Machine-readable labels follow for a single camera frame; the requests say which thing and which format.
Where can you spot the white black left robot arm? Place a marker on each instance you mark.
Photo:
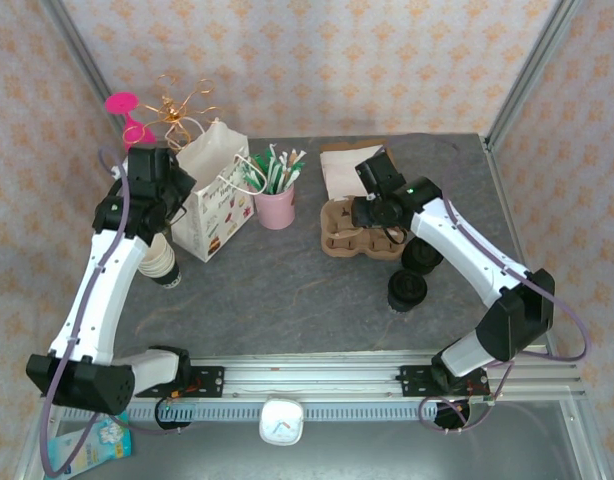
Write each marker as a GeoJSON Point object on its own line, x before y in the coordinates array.
{"type": "Point", "coordinates": [102, 300]}

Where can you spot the white printed paper bag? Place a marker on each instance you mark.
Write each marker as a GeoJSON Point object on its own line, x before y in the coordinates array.
{"type": "Point", "coordinates": [212, 200]}

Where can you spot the white square timer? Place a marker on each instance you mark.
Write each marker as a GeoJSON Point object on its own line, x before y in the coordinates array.
{"type": "Point", "coordinates": [281, 422]}

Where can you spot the aluminium table edge rail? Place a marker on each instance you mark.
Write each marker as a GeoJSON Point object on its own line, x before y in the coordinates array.
{"type": "Point", "coordinates": [507, 200]}
{"type": "Point", "coordinates": [29, 457]}

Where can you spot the aluminium frame post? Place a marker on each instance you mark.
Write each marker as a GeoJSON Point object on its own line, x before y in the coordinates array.
{"type": "Point", "coordinates": [80, 45]}
{"type": "Point", "coordinates": [539, 55]}

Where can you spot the white nested paper cup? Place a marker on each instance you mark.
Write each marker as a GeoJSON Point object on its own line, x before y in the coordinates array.
{"type": "Point", "coordinates": [157, 250]}
{"type": "Point", "coordinates": [154, 267]}

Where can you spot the blue wet wipes packet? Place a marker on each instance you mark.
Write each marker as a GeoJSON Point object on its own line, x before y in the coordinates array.
{"type": "Point", "coordinates": [102, 445]}

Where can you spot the green white wrapped straw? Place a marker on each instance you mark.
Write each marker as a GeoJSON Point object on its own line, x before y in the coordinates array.
{"type": "Point", "coordinates": [286, 170]}
{"type": "Point", "coordinates": [296, 165]}
{"type": "Point", "coordinates": [262, 172]}
{"type": "Point", "coordinates": [252, 181]}
{"type": "Point", "coordinates": [273, 170]}

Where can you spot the black plastic cup lid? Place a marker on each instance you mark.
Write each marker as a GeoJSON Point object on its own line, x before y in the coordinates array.
{"type": "Point", "coordinates": [408, 287]}
{"type": "Point", "coordinates": [419, 255]}

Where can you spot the white paper napkin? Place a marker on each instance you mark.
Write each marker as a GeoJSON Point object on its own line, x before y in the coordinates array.
{"type": "Point", "coordinates": [342, 175]}

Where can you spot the pink plastic wine glass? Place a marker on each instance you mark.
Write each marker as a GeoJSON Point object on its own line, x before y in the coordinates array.
{"type": "Point", "coordinates": [119, 102]}

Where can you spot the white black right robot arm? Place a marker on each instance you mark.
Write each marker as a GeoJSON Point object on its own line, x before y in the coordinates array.
{"type": "Point", "coordinates": [467, 250]}

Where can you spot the brown cardboard cup carrier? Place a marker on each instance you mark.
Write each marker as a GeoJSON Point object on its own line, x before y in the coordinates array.
{"type": "Point", "coordinates": [347, 242]}

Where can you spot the pink straw holder cup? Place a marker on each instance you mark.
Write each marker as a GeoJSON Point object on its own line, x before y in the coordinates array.
{"type": "Point", "coordinates": [276, 210]}

